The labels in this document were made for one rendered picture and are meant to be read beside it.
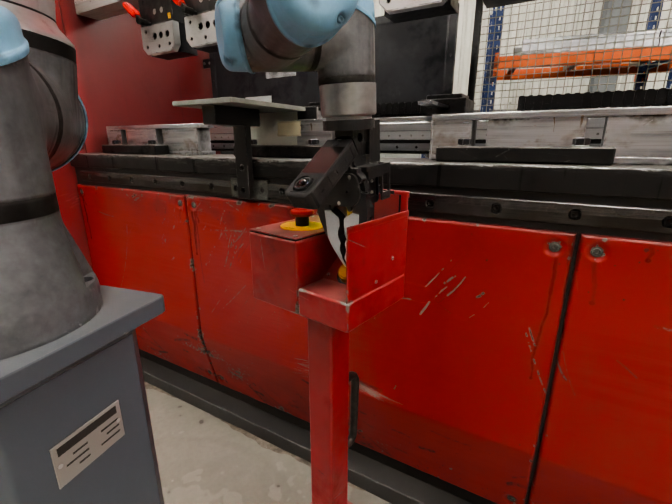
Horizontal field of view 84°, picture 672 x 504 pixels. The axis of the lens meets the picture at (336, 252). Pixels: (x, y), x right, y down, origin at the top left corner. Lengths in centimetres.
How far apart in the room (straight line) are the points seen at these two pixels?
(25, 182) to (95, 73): 144
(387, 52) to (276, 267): 110
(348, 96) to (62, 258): 35
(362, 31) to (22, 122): 36
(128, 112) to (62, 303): 151
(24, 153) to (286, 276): 35
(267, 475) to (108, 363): 94
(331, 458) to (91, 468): 47
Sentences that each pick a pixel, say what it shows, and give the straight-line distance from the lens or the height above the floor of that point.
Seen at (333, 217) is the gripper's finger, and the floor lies 81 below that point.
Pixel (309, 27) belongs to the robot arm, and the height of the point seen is 100.
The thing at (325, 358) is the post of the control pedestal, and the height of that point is 56.
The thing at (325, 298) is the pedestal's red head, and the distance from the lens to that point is 53.
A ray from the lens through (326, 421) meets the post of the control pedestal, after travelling 73.
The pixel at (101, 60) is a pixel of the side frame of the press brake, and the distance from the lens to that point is 179.
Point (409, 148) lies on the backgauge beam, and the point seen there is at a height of 90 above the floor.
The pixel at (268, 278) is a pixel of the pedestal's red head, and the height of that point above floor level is 71.
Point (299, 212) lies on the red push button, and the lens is 60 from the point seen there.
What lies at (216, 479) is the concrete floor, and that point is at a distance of 128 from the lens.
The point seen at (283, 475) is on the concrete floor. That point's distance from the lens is 125.
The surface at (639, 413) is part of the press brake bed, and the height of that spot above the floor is 47.
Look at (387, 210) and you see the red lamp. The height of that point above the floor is 81.
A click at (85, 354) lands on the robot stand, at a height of 76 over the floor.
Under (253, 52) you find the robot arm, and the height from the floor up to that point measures 100.
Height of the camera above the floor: 91
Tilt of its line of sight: 16 degrees down
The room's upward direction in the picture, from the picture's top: straight up
